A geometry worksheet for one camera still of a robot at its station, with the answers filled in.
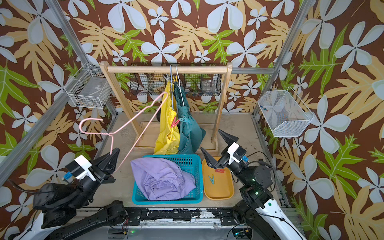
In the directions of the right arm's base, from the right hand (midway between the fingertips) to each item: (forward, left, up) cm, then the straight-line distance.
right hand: (210, 139), depth 54 cm
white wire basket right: (+29, -47, -16) cm, 57 cm away
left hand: (-5, +32, +1) cm, 33 cm away
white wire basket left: (+43, +68, -8) cm, 81 cm away
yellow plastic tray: (-1, -8, -42) cm, 42 cm away
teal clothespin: (+1, -5, -41) cm, 42 cm away
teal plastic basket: (+9, +6, -39) cm, 41 cm away
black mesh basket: (+55, +2, -14) cm, 56 cm away
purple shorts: (-3, +23, -31) cm, 39 cm away
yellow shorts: (+6, +18, -10) cm, 21 cm away
